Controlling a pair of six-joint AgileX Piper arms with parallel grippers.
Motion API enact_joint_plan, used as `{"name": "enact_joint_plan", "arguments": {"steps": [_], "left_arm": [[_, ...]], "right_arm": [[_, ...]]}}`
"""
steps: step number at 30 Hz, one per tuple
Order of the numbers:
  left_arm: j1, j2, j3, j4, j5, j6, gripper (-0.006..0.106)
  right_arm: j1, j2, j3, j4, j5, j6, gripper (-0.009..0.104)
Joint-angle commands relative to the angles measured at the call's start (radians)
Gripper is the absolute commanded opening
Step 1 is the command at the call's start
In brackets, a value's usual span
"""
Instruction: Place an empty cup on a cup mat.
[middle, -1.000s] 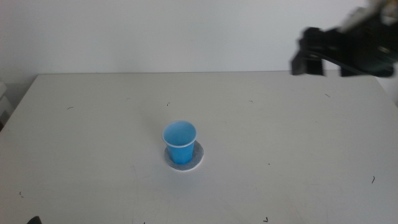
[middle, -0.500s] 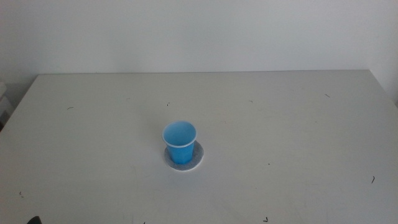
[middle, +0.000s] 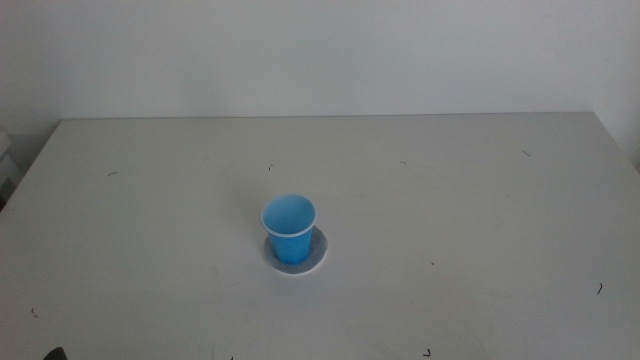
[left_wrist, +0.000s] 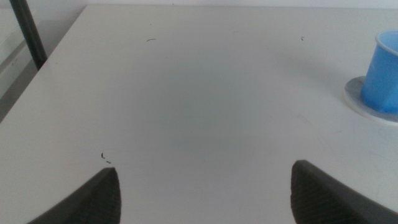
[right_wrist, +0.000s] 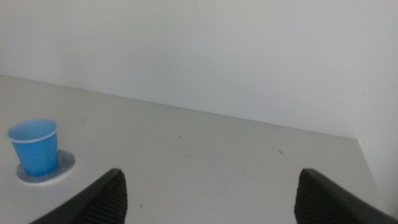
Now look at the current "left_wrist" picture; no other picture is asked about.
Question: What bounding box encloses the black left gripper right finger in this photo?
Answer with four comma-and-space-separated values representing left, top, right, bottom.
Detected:
290, 159, 398, 224

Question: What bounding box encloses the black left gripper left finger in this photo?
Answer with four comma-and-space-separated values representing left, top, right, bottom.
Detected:
26, 167, 122, 224

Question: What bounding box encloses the blue plastic cup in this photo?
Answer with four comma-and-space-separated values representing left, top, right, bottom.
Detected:
359, 30, 398, 114

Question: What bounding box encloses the round grey felt cup mat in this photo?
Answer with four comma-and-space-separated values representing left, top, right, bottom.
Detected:
343, 75, 398, 127

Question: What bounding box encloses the black metal pole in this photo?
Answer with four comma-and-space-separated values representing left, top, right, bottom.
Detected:
9, 0, 49, 72

